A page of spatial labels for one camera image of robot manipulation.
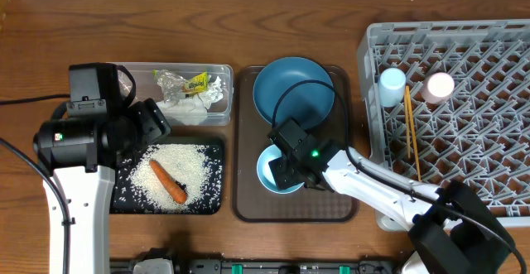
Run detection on light blue bowl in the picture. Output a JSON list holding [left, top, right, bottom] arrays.
[[257, 145, 303, 195]]

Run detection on dark blue plate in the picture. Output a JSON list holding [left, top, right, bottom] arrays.
[[253, 57, 335, 129]]

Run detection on orange carrot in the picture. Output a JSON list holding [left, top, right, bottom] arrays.
[[149, 160, 187, 204]]

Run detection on wooden chopstick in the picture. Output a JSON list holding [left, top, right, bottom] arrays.
[[405, 86, 422, 182], [403, 85, 412, 159]]

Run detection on light blue cup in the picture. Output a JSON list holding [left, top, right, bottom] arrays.
[[378, 68, 406, 108]]

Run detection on pink cup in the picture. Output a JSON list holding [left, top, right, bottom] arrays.
[[420, 72, 455, 104]]

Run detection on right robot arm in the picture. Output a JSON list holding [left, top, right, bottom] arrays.
[[268, 119, 528, 274]]

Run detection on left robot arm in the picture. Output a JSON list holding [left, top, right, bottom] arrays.
[[34, 63, 171, 273]]

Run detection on clear plastic waste bin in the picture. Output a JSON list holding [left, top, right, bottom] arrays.
[[121, 62, 234, 126]]

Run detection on black waste tray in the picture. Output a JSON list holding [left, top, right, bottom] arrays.
[[109, 135, 226, 216]]

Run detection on grey dishwasher rack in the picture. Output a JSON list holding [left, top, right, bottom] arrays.
[[357, 19, 529, 228]]

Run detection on crumpled silver foil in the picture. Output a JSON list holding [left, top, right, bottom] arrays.
[[153, 70, 186, 102]]

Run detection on crumpled white tissue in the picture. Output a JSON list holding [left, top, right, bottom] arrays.
[[157, 75, 224, 126]]

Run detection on brown serving tray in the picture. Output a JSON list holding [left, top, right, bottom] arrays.
[[232, 66, 359, 223]]

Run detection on pile of rice grains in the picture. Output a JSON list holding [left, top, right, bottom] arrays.
[[115, 143, 223, 213]]

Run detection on yellow snack wrapper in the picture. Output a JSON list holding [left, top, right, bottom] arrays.
[[182, 72, 210, 95]]

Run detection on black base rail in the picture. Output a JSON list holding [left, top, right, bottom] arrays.
[[109, 258, 394, 274]]

